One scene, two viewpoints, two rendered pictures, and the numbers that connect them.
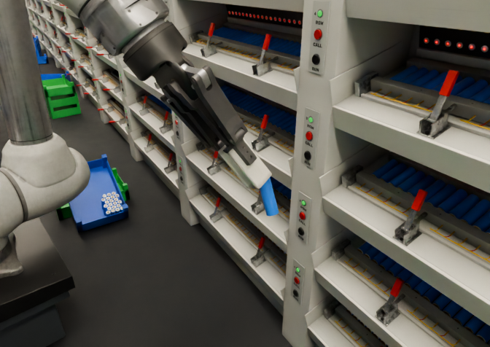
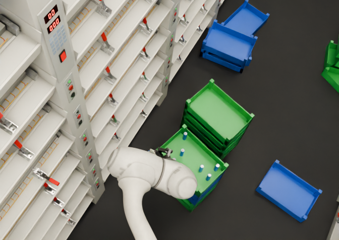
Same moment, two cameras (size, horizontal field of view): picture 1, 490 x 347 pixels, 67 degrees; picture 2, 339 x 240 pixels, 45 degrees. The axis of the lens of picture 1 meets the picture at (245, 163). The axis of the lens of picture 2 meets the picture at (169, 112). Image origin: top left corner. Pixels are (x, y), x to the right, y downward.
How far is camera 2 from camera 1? 1.63 m
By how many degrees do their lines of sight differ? 81
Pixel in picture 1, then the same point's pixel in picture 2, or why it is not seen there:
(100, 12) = not seen: hidden behind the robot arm
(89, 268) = not seen: outside the picture
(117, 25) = not seen: hidden behind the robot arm
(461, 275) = (127, 107)
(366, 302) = (112, 146)
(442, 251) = (119, 111)
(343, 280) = (104, 157)
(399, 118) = (104, 113)
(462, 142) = (119, 95)
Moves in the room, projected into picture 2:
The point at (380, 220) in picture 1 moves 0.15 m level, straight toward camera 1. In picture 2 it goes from (108, 131) to (141, 130)
